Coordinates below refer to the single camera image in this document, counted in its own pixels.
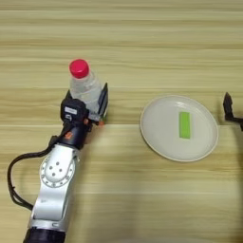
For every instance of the white round plate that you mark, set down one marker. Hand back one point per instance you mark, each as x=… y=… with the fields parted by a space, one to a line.
x=158 y=129

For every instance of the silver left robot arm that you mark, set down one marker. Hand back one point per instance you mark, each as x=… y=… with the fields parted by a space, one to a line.
x=53 y=190

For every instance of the clear bottle with red cap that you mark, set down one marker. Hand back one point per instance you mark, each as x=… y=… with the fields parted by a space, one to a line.
x=85 y=88

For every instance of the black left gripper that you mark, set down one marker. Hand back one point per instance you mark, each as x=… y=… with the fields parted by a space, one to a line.
x=76 y=134

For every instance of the green rectangular block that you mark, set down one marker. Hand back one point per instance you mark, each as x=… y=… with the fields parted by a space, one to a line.
x=184 y=125

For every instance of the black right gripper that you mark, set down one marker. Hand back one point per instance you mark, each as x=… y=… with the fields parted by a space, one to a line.
x=239 y=121

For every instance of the left gripper labelled black box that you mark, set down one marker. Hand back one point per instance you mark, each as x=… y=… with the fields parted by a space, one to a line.
x=73 y=110

